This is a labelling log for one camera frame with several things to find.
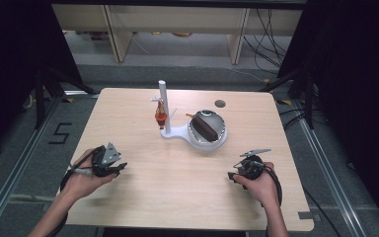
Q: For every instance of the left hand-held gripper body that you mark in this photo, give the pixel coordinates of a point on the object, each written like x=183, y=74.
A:
x=107, y=161

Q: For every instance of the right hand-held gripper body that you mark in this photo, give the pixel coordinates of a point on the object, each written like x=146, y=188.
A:
x=251, y=166

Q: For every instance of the brown pouch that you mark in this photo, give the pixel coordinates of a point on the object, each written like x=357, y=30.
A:
x=204, y=128

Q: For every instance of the white bowl with silver rim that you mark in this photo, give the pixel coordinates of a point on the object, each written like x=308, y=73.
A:
x=216, y=120

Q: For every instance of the white branched hanger stand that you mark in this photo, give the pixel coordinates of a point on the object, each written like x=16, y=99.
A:
x=165, y=98

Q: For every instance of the person's right hand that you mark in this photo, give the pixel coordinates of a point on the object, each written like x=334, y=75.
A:
x=260, y=189

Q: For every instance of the person's left hand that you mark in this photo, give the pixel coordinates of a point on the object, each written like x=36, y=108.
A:
x=82, y=182

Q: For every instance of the small brown round disc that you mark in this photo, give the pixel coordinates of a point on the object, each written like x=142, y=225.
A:
x=220, y=103

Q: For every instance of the yellow floor tape piece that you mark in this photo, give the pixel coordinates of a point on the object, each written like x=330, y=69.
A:
x=67, y=99
x=284, y=102

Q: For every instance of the black tripod stand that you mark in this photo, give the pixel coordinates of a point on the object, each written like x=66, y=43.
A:
x=309, y=98
x=41, y=98

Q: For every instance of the black curtain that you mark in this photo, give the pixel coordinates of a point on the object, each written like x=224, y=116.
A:
x=358, y=82
x=16, y=65

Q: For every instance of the beige wooden cabinet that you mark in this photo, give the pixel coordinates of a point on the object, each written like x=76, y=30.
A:
x=177, y=18

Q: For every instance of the aluminium floor rail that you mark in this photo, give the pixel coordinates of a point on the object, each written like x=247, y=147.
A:
x=19, y=158
x=329, y=174

